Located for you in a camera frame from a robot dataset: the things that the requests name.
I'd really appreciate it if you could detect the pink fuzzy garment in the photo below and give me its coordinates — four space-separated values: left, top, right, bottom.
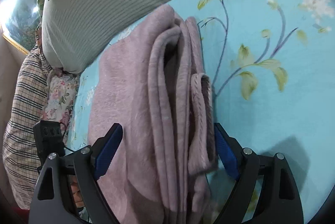
88 5 216 223

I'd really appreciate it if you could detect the person's left hand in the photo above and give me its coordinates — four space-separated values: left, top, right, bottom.
69 175 85 207

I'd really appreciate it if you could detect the plaid checked pillow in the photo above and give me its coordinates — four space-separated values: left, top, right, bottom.
2 25 52 210

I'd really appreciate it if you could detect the small floral pillow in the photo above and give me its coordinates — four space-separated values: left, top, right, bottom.
41 69 79 141

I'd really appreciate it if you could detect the framed landscape painting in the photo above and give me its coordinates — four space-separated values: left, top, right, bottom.
1 0 44 55

